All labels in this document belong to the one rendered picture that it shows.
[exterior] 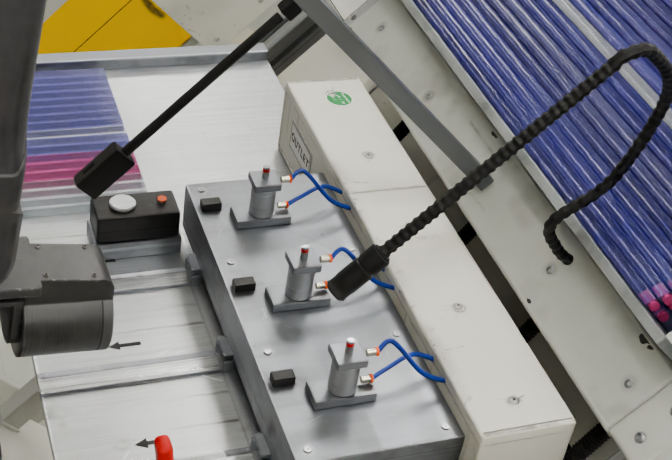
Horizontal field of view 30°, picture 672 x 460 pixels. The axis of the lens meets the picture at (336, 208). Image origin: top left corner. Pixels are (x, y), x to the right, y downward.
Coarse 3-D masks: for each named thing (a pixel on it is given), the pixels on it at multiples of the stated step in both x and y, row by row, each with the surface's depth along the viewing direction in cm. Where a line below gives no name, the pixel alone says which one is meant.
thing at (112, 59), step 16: (160, 48) 142; (176, 48) 142; (192, 48) 143; (208, 48) 143; (224, 48) 144; (256, 48) 145; (48, 64) 137; (64, 64) 137; (80, 64) 138; (96, 64) 139; (112, 64) 139; (128, 64) 140; (144, 64) 141; (160, 64) 141; (176, 64) 142
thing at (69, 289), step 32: (32, 256) 79; (64, 256) 80; (96, 256) 81; (0, 288) 76; (32, 288) 76; (64, 288) 78; (96, 288) 79; (32, 320) 78; (64, 320) 79; (96, 320) 80; (32, 352) 79; (64, 352) 81
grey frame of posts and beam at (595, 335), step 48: (384, 0) 134; (288, 48) 149; (384, 48) 130; (432, 48) 125; (432, 96) 122; (432, 144) 118; (480, 144) 115; (480, 192) 112; (528, 192) 108; (528, 240) 106; (576, 240) 103; (528, 288) 103; (576, 288) 100; (576, 336) 98; (624, 336) 96; (576, 384) 96; (624, 384) 93; (624, 432) 92
